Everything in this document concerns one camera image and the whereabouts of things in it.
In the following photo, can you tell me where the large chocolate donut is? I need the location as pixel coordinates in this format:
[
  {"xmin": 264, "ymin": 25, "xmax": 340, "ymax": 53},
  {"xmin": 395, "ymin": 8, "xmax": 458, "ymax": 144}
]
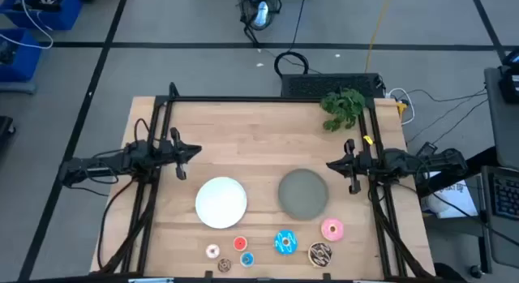
[{"xmin": 307, "ymin": 242, "xmax": 333, "ymax": 268}]

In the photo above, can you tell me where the thin black cable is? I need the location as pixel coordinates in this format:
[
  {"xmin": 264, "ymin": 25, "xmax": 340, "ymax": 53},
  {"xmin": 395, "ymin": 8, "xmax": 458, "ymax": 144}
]
[
  {"xmin": 407, "ymin": 98, "xmax": 487, "ymax": 145},
  {"xmin": 405, "ymin": 87, "xmax": 487, "ymax": 105}
]

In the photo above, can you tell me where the black metal table frame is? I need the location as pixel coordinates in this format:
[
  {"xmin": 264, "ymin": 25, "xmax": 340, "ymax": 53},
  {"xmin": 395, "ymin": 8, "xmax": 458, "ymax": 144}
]
[{"xmin": 97, "ymin": 82, "xmax": 437, "ymax": 281}]

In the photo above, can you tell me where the grey round plate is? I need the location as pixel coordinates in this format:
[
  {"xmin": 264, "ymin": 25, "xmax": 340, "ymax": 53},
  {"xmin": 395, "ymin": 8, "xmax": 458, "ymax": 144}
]
[{"xmin": 277, "ymin": 168, "xmax": 330, "ymax": 221}]

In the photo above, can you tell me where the black keyboard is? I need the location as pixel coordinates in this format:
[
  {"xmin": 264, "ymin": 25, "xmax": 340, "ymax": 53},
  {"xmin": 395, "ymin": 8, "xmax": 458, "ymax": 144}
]
[
  {"xmin": 489, "ymin": 172, "xmax": 519, "ymax": 222},
  {"xmin": 280, "ymin": 73, "xmax": 386, "ymax": 100}
]

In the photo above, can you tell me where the white round plate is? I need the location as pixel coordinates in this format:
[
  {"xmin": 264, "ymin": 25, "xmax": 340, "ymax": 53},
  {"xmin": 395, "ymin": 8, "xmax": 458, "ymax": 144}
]
[{"xmin": 195, "ymin": 176, "xmax": 248, "ymax": 230}]

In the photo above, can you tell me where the large pink donut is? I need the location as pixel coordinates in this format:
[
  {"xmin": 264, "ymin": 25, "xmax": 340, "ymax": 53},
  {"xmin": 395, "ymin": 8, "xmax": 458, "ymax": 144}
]
[{"xmin": 320, "ymin": 217, "xmax": 345, "ymax": 242}]

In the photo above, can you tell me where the yellow hanging cable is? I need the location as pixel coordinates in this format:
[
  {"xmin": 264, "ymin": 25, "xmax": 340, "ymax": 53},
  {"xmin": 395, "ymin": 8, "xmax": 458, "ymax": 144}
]
[{"xmin": 363, "ymin": 0, "xmax": 393, "ymax": 73}]

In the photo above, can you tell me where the green leafy plant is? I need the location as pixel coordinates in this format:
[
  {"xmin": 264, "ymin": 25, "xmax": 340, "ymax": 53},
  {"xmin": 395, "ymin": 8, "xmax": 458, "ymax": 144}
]
[{"xmin": 319, "ymin": 88, "xmax": 367, "ymax": 133}]

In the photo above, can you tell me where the black looped cable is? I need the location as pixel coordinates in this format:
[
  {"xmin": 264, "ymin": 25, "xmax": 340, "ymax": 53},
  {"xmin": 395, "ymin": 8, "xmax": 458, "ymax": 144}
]
[{"xmin": 273, "ymin": 0, "xmax": 311, "ymax": 78}]

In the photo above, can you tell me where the blue storage bin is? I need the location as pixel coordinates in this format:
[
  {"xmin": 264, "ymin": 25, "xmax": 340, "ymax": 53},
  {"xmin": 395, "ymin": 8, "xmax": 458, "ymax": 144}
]
[
  {"xmin": 0, "ymin": 28, "xmax": 44, "ymax": 82},
  {"xmin": 0, "ymin": 0, "xmax": 84, "ymax": 32}
]

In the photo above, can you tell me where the black desk device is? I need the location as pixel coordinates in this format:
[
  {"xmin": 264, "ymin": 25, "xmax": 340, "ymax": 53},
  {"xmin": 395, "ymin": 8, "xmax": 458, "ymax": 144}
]
[{"xmin": 497, "ymin": 47, "xmax": 519, "ymax": 105}]

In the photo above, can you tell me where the white printed bag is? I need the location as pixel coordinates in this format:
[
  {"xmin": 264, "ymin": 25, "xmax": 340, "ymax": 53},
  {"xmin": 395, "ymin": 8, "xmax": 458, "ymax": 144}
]
[{"xmin": 421, "ymin": 171, "xmax": 479, "ymax": 219}]

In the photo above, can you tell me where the large blue donut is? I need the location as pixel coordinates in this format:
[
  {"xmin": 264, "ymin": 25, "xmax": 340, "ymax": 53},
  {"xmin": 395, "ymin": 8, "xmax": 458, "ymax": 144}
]
[{"xmin": 273, "ymin": 229, "xmax": 298, "ymax": 256}]

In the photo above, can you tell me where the grey desk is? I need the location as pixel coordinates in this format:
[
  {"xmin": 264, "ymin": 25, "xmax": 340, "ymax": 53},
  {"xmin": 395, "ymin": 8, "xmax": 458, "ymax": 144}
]
[{"xmin": 483, "ymin": 66, "xmax": 519, "ymax": 170}]

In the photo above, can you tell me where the white looped cable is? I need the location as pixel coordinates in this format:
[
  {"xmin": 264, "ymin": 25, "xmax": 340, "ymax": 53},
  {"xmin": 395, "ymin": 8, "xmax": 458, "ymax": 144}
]
[{"xmin": 387, "ymin": 87, "xmax": 417, "ymax": 126}]

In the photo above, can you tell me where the long white cable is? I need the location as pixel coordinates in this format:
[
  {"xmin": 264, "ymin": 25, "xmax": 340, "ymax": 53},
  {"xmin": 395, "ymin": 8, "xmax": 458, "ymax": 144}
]
[{"xmin": 0, "ymin": 0, "xmax": 56, "ymax": 50}]

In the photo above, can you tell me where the black floor fan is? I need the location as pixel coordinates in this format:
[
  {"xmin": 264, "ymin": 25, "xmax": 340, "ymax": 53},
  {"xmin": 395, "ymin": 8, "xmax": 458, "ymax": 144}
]
[{"xmin": 238, "ymin": 0, "xmax": 283, "ymax": 32}]

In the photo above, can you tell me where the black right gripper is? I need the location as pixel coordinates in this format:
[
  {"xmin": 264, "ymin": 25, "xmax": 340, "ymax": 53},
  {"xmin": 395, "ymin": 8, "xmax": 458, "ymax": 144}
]
[{"xmin": 326, "ymin": 139, "xmax": 378, "ymax": 195}]

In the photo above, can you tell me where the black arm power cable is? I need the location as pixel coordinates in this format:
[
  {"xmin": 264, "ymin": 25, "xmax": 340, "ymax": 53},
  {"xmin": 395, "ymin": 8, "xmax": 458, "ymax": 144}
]
[{"xmin": 97, "ymin": 178, "xmax": 137, "ymax": 272}]

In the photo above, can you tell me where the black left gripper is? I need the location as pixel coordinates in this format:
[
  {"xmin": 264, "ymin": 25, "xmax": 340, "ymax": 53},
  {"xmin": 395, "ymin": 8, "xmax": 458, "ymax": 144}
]
[{"xmin": 160, "ymin": 127, "xmax": 203, "ymax": 182}]

